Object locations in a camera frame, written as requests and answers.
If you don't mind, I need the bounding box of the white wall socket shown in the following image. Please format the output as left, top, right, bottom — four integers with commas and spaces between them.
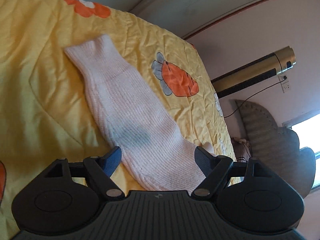
278, 75, 291, 93

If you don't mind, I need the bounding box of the black power cable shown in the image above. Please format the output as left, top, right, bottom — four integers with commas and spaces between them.
223, 75, 287, 119

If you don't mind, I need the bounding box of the yellow carrot print quilt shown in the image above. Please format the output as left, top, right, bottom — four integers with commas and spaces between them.
1, 0, 235, 239

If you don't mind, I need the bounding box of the gold tower fan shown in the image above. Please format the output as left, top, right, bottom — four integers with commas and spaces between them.
211, 46, 296, 98

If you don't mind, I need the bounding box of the pink knitted sweater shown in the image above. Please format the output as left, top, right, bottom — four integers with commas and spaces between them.
64, 35, 205, 192

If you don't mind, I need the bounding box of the window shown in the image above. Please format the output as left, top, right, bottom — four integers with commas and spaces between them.
282, 109, 319, 190

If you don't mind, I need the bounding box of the grey scalloped headboard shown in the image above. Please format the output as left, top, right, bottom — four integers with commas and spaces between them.
235, 100, 316, 198

